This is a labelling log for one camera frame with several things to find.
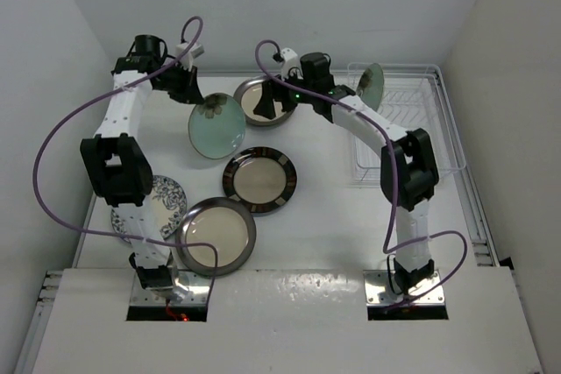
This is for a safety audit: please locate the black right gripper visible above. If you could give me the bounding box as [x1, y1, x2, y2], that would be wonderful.
[255, 65, 316, 118]

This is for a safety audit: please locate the grey rim cream plate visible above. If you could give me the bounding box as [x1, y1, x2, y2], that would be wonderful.
[233, 76, 295, 127]
[174, 197, 257, 277]

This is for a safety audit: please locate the teal floral plate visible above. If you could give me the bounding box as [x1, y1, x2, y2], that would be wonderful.
[188, 93, 246, 159]
[356, 63, 385, 111]

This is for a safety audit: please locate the blue white floral plate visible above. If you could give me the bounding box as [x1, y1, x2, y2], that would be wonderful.
[109, 174, 189, 244]

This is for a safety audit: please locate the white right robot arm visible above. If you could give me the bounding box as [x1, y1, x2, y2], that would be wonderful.
[255, 47, 439, 302]

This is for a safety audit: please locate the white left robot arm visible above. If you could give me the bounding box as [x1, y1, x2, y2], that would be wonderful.
[80, 35, 204, 299]

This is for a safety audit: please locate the black striped rim plate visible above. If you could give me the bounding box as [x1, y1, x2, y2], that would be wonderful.
[222, 146, 298, 215]

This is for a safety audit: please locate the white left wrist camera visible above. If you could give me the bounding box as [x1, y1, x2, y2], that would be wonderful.
[175, 42, 204, 71]

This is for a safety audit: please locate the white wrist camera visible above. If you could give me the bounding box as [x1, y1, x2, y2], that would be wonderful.
[273, 48, 300, 81]
[175, 42, 204, 71]

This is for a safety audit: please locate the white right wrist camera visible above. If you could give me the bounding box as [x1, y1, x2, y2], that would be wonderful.
[273, 48, 300, 81]

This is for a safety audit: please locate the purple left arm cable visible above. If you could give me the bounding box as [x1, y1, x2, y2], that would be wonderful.
[32, 17, 218, 294]

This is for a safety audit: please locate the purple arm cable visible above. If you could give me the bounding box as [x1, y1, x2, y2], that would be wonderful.
[254, 39, 468, 307]
[32, 17, 218, 294]

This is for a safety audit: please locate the white wire dish rack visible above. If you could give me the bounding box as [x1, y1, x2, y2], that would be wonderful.
[347, 62, 466, 187]

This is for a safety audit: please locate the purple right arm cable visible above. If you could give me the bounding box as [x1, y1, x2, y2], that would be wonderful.
[254, 39, 468, 307]

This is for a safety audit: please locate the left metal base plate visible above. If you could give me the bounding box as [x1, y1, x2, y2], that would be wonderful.
[129, 265, 210, 307]

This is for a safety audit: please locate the metal base plate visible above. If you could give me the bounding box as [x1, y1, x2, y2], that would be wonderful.
[129, 265, 210, 307]
[363, 270, 445, 307]

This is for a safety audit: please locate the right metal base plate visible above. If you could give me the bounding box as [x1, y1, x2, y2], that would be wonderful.
[363, 270, 445, 307]

